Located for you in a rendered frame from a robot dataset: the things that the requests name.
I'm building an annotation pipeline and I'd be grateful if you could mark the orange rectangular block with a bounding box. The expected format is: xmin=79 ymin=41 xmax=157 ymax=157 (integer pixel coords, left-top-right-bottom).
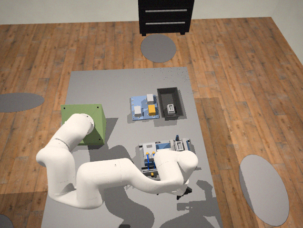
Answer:
xmin=148 ymin=105 xmax=155 ymax=116

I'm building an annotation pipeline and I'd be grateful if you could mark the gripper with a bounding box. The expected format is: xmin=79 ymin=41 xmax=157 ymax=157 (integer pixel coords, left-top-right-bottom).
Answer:
xmin=167 ymin=179 xmax=192 ymax=200

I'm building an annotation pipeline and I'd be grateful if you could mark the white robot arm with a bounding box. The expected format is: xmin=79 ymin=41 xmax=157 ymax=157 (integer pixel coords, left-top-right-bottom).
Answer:
xmin=36 ymin=114 xmax=198 ymax=209

